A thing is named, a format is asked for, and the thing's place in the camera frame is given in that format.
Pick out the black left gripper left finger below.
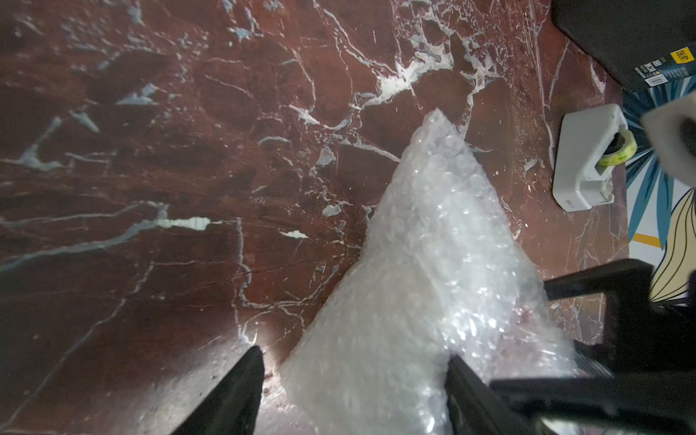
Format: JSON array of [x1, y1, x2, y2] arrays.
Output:
[[173, 345, 265, 435]]

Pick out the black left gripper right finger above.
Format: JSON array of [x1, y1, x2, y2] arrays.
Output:
[[444, 355, 549, 434]]

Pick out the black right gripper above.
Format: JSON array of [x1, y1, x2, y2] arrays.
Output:
[[490, 259, 695, 434]]

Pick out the yellow black plastic toolbox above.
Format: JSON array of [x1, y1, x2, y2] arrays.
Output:
[[551, 0, 695, 92]]

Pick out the green patterned tape roll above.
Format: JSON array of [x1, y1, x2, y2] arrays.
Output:
[[597, 128, 637, 168]]

